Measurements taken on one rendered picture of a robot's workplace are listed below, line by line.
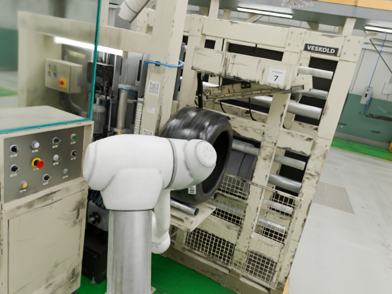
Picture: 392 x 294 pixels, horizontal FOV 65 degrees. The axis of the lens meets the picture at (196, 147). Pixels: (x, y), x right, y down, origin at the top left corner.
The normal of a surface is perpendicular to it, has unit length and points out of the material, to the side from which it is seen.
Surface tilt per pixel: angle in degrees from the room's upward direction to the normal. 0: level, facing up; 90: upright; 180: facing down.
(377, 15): 90
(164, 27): 90
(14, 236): 90
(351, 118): 90
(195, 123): 36
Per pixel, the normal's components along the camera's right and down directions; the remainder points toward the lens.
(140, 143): 0.37, -0.63
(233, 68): -0.44, 0.18
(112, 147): 0.15, -0.56
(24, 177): 0.88, 0.29
